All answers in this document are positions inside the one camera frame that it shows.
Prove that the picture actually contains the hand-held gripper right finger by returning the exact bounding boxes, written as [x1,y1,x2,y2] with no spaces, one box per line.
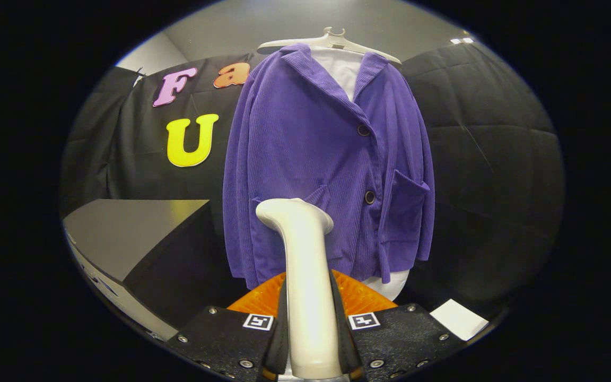
[329,270,468,380]

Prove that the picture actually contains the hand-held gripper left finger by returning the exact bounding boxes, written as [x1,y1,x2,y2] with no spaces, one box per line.
[165,271,289,381]

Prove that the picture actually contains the white garment steamer head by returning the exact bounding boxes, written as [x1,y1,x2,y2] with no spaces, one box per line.
[256,198,344,380]

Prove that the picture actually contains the purple corduroy jacket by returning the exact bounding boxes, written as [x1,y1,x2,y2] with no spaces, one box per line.
[223,44,436,290]

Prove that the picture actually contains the white clothes hanger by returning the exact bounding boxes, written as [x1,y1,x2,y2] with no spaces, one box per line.
[257,27,403,65]

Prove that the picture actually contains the white paper sheet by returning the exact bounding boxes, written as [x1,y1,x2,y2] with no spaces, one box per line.
[430,299,490,341]

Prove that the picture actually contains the grey cabinet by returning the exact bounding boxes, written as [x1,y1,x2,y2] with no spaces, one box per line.
[63,199,232,342]

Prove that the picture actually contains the black backdrop cloth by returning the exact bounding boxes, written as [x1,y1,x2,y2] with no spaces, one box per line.
[60,41,566,324]

